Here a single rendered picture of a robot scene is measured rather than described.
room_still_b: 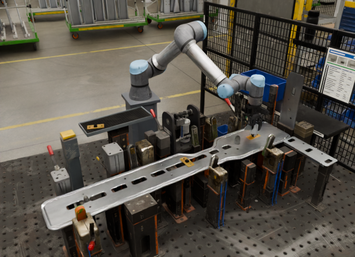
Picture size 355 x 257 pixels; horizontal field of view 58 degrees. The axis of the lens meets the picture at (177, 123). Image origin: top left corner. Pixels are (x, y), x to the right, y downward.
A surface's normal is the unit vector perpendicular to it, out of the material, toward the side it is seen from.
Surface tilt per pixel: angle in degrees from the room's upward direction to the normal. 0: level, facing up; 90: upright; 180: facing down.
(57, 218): 0
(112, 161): 90
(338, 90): 90
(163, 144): 90
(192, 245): 0
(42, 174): 0
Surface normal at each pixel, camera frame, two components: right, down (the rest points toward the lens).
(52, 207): 0.00, -0.88
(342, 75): -0.84, 0.26
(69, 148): 0.54, 0.41
